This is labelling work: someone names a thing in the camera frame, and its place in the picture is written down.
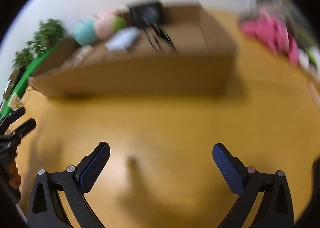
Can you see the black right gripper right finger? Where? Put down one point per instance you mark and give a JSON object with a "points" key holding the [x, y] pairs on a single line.
{"points": [[276, 208]]}

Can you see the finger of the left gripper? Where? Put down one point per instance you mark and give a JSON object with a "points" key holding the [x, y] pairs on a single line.
{"points": [[11, 118], [22, 130]]}

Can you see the cardboard box tray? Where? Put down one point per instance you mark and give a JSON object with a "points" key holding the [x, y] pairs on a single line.
{"points": [[201, 60]]}

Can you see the pig plush toy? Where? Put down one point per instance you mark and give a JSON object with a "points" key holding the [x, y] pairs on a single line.
{"points": [[101, 26]]}

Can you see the black charger box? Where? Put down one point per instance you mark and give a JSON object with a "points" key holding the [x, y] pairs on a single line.
{"points": [[145, 13]]}

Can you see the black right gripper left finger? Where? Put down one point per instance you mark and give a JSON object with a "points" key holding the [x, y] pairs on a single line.
{"points": [[45, 205]]}

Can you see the green table cloth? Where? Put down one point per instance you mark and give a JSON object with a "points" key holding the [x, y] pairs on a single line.
{"points": [[22, 85]]}

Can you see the potted green plant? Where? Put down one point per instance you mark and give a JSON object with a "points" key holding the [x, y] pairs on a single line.
{"points": [[49, 33]]}

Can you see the pink plush toy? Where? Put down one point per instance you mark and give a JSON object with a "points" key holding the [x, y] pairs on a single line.
{"points": [[273, 28]]}

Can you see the black sunglasses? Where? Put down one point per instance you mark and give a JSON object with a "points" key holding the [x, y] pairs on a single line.
{"points": [[159, 39]]}

